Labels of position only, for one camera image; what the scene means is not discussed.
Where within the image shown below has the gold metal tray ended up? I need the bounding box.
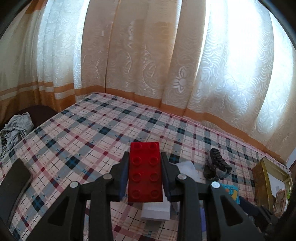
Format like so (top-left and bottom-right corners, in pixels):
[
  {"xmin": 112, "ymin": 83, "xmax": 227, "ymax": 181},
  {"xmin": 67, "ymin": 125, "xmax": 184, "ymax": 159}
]
[{"xmin": 252, "ymin": 157, "xmax": 293, "ymax": 214}]

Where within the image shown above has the translucent plastic box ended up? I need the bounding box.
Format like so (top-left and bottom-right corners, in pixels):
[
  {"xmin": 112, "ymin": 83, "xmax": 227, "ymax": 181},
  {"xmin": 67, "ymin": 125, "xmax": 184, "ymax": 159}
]
[{"xmin": 176, "ymin": 161, "xmax": 200, "ymax": 182}]

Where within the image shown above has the black hair clip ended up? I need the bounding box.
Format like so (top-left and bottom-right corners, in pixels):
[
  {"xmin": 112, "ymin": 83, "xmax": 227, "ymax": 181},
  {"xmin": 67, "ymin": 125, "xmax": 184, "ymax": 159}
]
[{"xmin": 203, "ymin": 148, "xmax": 232, "ymax": 181}]

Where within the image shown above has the plaid tablecloth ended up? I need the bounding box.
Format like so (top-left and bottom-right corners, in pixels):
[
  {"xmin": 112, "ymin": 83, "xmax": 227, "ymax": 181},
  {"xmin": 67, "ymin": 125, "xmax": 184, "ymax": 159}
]
[{"xmin": 0, "ymin": 92, "xmax": 292, "ymax": 241}]

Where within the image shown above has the black smartphone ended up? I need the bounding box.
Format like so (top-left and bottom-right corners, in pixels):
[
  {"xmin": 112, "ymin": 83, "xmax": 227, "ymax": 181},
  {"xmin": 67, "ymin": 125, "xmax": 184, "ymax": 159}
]
[{"xmin": 0, "ymin": 158, "xmax": 32, "ymax": 227}]

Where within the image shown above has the purple box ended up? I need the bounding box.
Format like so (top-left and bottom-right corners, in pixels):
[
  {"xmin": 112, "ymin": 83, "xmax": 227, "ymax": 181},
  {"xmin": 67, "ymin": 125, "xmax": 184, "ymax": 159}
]
[{"xmin": 200, "ymin": 207, "xmax": 206, "ymax": 232}]

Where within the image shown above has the red toy brick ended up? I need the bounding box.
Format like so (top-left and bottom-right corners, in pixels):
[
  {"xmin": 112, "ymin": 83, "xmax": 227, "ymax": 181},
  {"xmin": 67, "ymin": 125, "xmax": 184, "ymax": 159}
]
[{"xmin": 128, "ymin": 142, "xmax": 163, "ymax": 203}]

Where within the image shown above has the grey patterned cloth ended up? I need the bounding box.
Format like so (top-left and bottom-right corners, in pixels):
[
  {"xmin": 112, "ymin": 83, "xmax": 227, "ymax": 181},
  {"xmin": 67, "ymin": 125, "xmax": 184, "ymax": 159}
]
[{"xmin": 1, "ymin": 113, "xmax": 34, "ymax": 160}]

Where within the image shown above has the white charger adapter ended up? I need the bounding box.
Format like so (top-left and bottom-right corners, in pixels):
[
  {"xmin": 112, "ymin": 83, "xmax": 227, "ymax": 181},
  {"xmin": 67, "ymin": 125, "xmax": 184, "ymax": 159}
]
[{"xmin": 140, "ymin": 201, "xmax": 171, "ymax": 221}]

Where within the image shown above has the cream orange patterned curtain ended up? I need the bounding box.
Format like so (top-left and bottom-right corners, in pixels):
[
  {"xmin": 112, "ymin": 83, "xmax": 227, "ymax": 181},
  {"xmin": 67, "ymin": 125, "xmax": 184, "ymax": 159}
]
[{"xmin": 1, "ymin": 1, "xmax": 295, "ymax": 163}]

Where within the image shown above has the copper metal card case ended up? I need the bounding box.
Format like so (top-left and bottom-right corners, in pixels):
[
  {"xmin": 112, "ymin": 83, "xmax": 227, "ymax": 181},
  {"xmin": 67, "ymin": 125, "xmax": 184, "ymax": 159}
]
[{"xmin": 273, "ymin": 189, "xmax": 287, "ymax": 213}]

